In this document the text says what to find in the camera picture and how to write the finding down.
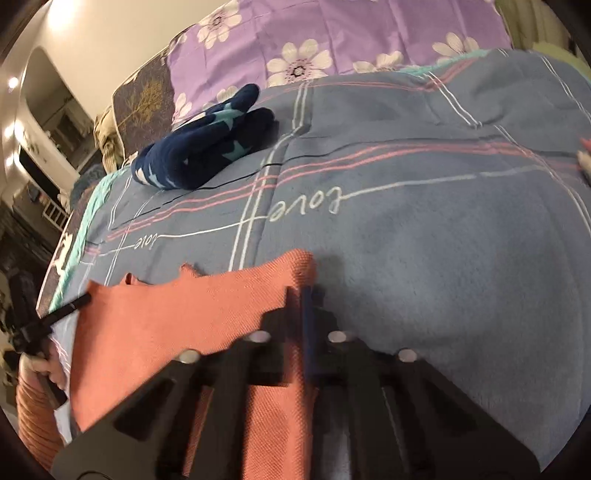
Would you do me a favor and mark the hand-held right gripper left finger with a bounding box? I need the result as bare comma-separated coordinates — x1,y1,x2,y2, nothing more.
51,286,306,480

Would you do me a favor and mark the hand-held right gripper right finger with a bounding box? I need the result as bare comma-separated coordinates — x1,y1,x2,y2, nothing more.
302,285,543,480

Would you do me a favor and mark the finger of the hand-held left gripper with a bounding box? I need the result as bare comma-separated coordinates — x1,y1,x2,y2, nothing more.
41,294,93,325

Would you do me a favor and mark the salmon pink long-sleeve shirt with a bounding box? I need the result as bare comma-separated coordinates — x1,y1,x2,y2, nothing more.
69,249,319,480

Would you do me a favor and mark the person's left forearm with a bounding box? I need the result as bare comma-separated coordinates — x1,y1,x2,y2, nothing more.
16,355,71,468

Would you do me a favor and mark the person's left hand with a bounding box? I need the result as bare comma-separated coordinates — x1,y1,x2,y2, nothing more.
36,353,75,394

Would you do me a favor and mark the teal deer-print quilt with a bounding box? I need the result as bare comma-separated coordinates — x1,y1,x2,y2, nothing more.
37,171,122,315

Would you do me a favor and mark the white ladder rack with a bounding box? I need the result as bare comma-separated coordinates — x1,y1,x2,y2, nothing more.
41,203,71,230

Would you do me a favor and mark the dark knitted blanket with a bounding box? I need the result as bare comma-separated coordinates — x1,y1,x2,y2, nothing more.
69,161,110,209

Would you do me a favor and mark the blue-grey plaid bed sheet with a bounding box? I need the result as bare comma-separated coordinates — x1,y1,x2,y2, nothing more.
48,48,591,472

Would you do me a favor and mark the beige knitted cloth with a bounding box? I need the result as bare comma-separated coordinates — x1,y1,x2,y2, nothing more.
93,106,127,171

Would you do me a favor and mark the navy star-print folded cloth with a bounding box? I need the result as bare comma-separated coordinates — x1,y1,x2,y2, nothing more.
130,84,278,190

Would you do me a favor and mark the dark tree-print cushion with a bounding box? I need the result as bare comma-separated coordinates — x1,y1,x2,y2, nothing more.
113,34,195,155

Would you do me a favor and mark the purple floral pillow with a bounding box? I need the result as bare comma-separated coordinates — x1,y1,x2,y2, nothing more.
166,0,513,131

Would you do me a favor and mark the light green cloth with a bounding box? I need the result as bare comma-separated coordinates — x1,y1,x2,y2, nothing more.
494,0,591,70

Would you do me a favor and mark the arched wall mirror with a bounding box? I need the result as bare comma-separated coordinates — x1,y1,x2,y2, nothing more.
14,46,99,195

